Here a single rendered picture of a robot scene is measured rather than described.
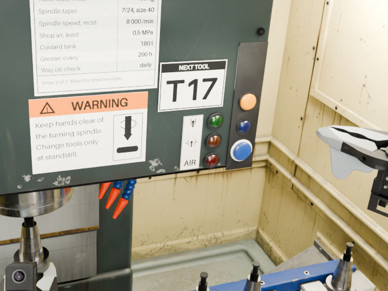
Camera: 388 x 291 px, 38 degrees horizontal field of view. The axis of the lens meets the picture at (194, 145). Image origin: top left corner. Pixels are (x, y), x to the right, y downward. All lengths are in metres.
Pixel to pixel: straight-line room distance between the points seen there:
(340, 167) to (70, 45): 0.38
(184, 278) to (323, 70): 0.95
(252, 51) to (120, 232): 1.02
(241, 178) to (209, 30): 1.52
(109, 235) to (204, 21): 1.05
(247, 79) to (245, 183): 1.48
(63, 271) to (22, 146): 0.98
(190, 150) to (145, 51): 0.17
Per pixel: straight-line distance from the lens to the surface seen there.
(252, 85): 0.83
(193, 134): 0.82
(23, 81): 0.73
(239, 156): 0.86
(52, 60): 0.72
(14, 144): 0.76
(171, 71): 0.77
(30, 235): 1.07
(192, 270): 2.29
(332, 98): 1.86
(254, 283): 1.14
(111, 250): 1.75
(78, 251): 1.67
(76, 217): 1.60
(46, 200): 0.95
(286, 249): 2.26
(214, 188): 2.22
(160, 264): 2.26
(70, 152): 0.77
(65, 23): 0.71
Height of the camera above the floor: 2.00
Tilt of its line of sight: 26 degrees down
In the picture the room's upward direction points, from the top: 5 degrees clockwise
